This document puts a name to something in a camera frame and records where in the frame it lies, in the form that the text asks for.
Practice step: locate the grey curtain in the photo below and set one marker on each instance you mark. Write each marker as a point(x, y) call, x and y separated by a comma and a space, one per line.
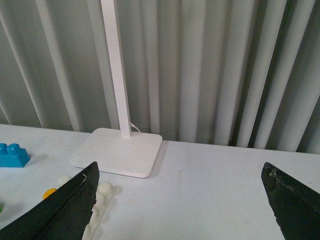
point(243, 73)

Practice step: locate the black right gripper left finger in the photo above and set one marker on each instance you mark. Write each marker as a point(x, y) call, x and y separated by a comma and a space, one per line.
point(63, 215)

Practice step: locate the white studded base plate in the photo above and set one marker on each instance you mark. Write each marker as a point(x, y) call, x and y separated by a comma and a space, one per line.
point(104, 194)

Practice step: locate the white desk lamp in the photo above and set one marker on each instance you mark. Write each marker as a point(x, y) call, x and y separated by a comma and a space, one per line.
point(118, 151)

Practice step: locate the yellow two-stud block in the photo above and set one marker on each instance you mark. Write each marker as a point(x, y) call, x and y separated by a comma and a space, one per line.
point(48, 192)

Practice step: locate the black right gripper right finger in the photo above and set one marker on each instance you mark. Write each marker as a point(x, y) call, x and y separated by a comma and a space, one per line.
point(296, 206)

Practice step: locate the blue three-stud block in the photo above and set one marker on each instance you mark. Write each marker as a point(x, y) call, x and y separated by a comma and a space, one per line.
point(13, 156)

